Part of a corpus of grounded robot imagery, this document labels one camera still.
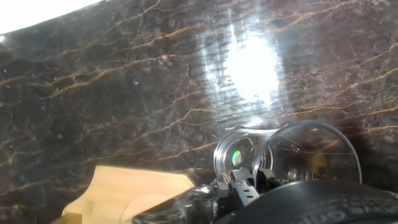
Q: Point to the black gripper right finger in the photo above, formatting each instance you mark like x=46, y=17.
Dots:
x=265, y=180

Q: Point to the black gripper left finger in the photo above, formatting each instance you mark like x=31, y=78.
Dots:
x=244, y=193

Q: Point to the wooden cup rack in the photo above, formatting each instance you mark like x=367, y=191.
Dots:
x=124, y=186

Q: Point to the dark marble pattern mat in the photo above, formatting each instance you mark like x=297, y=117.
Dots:
x=124, y=93

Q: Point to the clear glass cup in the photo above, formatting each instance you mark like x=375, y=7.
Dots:
x=311, y=149

